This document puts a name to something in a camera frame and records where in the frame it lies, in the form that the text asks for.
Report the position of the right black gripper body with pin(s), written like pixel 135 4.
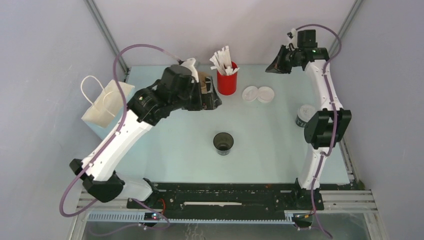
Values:
pixel 286 60

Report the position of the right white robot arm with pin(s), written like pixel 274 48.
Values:
pixel 329 123

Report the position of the light blue paper bag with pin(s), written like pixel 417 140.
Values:
pixel 105 110

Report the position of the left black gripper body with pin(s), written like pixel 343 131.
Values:
pixel 193 100

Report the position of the brown cardboard cup carrier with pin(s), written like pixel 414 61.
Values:
pixel 205 80

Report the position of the red ribbed cup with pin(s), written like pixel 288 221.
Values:
pixel 226 84

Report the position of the white plastic cup lid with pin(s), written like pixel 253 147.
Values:
pixel 265 94

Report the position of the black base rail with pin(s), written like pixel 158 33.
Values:
pixel 233 201

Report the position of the black coffee cup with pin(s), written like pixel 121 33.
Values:
pixel 223 143
pixel 302 121

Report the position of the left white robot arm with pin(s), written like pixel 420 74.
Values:
pixel 98 170

